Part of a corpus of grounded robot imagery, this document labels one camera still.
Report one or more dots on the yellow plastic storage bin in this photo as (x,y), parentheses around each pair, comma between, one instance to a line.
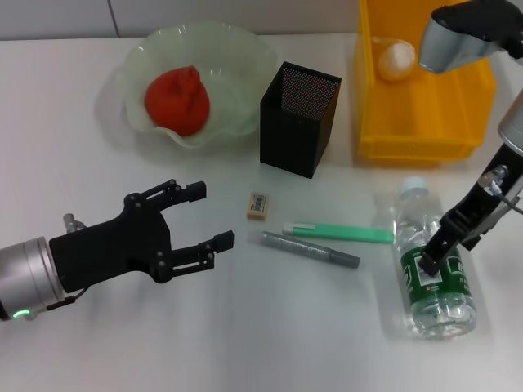
(425,114)

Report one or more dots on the white paper ball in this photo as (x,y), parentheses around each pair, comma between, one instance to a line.
(396,61)

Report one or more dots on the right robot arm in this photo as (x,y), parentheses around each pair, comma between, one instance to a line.
(512,122)

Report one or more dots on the black mesh pen holder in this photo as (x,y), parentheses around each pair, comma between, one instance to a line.
(290,139)

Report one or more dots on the grey glitter marker pen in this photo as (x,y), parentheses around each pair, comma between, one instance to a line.
(294,245)

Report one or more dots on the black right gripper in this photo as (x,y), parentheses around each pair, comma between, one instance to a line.
(486,204)

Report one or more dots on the red ball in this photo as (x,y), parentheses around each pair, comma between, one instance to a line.
(175,102)

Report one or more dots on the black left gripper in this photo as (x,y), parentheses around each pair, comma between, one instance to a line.
(114,249)

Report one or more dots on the clear plastic water bottle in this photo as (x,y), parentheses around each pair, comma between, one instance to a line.
(441,310)

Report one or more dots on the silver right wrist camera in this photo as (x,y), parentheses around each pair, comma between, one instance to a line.
(449,45)

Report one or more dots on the green pen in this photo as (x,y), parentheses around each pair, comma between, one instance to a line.
(347,233)

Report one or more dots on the green frosted glass fruit bowl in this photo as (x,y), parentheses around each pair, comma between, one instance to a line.
(229,53)

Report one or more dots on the beige eraser with barcode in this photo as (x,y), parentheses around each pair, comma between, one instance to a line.
(258,206)

